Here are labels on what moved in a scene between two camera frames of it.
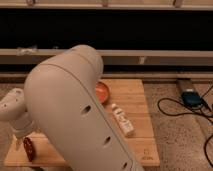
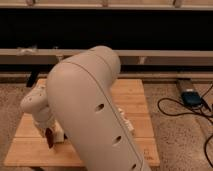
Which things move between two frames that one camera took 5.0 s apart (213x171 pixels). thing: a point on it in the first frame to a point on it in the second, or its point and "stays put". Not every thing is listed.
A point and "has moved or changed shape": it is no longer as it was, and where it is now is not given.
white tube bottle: x=124 y=120 stays put
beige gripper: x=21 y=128 to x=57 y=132
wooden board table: x=129 y=94 stays put
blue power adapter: x=192 y=98 stays put
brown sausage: x=29 y=148 has moved or changed shape
